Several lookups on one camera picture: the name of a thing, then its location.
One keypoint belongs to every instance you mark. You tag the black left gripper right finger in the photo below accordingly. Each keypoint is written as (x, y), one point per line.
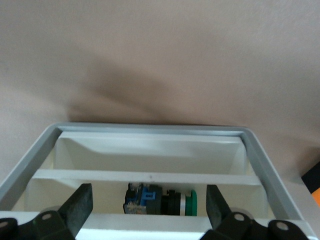
(225, 225)

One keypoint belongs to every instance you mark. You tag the brown table cover sheet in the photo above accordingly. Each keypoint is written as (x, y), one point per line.
(160, 37)

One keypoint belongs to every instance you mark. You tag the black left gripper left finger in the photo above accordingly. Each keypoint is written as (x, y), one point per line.
(72, 215)

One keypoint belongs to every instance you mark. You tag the white drawer cabinet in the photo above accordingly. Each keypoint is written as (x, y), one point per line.
(150, 127)

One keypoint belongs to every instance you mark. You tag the green push button switch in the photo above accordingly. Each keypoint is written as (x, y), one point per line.
(170, 202)

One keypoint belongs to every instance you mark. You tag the orange button enclosure box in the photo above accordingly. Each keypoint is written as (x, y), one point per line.
(317, 198)

